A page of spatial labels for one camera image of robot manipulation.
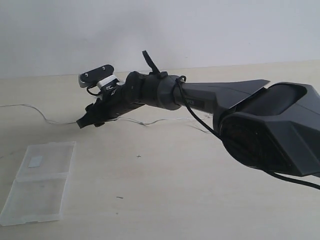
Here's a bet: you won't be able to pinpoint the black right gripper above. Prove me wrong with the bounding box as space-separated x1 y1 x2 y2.
76 72 148 129

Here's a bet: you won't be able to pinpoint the white wired earphones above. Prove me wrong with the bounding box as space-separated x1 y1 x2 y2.
0 103 196 127

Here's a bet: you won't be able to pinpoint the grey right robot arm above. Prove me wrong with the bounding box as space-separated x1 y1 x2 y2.
77 69 320 177

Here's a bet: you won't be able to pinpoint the clear plastic storage case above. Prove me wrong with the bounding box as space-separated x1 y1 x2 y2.
0 141 76 227

